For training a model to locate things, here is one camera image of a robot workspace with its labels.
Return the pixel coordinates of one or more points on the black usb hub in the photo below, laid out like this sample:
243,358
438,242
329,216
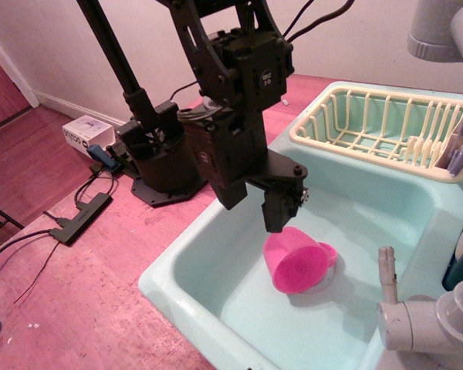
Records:
71,229

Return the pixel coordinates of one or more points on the pink plastic cup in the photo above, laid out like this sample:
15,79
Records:
295,261

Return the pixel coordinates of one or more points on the grey toy faucet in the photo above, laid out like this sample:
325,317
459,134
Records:
421,332

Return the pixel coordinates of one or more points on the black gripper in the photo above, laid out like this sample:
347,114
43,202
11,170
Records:
229,148

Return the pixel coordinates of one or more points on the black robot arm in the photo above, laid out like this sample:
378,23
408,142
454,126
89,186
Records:
241,62

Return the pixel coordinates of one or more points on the white cardboard box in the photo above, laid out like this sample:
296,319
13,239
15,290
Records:
86,131

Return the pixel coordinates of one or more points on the teal toy sink basin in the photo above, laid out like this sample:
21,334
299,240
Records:
212,283

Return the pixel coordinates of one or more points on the cream dish drying rack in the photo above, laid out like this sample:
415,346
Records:
402,129

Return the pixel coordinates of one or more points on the blue clamp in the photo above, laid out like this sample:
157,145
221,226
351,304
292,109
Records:
97,153

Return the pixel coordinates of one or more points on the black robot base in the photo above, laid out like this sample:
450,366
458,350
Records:
164,174

